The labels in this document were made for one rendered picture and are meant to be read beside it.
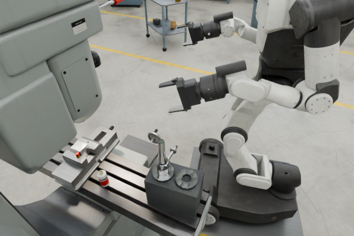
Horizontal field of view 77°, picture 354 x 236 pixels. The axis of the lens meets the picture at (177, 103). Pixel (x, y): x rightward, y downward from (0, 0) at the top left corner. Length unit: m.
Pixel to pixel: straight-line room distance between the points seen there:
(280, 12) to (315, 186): 1.98
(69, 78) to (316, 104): 0.78
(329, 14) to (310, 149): 2.23
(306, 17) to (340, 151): 2.41
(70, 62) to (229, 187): 1.23
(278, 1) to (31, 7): 0.69
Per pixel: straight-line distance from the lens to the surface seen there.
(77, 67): 0.79
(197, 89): 0.75
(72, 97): 0.80
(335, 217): 2.48
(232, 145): 1.25
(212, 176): 1.59
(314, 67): 0.80
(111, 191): 1.20
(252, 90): 0.74
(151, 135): 1.73
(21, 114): 0.68
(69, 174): 1.21
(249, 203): 1.58
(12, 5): 0.61
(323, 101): 0.84
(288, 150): 2.74
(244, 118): 1.18
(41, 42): 0.67
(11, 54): 0.63
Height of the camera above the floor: 1.92
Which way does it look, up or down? 39 degrees down
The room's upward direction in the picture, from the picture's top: straight up
